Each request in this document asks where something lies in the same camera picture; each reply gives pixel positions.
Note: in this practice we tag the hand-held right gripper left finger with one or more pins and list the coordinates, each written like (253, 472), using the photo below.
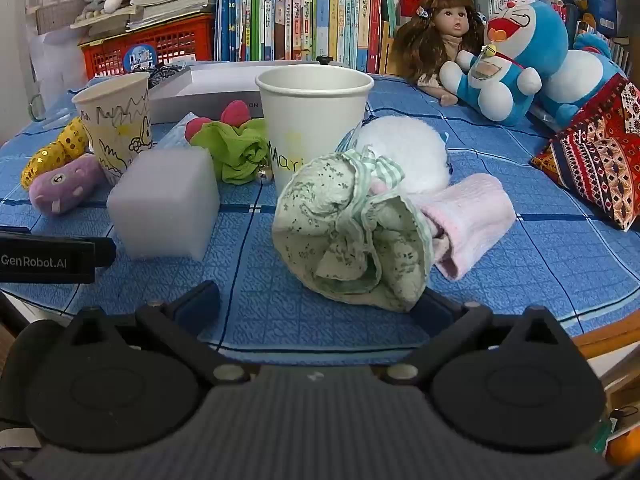
(197, 305)

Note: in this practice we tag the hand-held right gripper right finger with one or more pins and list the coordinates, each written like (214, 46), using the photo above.
(442, 310)

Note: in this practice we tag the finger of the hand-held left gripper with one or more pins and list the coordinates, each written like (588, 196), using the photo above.
(50, 260)

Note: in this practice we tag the purple plush toy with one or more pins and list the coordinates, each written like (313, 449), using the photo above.
(65, 185)

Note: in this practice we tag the pink sock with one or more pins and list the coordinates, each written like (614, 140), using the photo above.
(470, 220)

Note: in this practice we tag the white foam block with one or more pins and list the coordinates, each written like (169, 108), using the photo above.
(160, 205)

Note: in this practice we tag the gold sequin toy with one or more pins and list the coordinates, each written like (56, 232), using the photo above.
(50, 152)

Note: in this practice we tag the green floral cloth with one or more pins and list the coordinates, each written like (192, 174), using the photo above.
(325, 200)

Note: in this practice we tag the green scrunchie with pink bow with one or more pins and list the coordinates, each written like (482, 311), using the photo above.
(235, 147)

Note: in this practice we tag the white fluffy plush ball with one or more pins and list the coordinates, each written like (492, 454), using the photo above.
(405, 150)

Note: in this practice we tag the white shallow box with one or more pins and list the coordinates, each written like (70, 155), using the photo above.
(210, 85)

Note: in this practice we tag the blue checked tablecloth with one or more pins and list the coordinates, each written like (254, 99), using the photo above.
(300, 320)

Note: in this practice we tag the doodled paper cup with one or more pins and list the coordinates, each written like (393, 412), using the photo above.
(115, 125)

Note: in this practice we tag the clear plastic packet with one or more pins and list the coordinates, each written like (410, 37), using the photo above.
(175, 135)

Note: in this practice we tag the red patterned cushion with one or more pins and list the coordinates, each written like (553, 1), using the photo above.
(595, 160)

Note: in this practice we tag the toy bicycle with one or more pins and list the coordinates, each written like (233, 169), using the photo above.
(160, 74)

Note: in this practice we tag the white paper cup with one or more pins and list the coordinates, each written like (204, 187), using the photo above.
(310, 115)

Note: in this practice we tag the red plastic crate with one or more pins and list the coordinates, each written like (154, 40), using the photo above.
(175, 40)

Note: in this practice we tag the large blue white plush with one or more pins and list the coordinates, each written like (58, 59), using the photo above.
(575, 75)

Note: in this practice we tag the brown-haired doll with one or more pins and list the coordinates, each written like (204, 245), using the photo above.
(452, 20)

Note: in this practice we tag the blue cat plush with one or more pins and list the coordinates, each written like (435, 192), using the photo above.
(530, 25)

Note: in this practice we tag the row of upright books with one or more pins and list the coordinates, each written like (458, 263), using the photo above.
(300, 15)

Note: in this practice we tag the red can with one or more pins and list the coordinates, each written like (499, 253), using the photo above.
(411, 2)

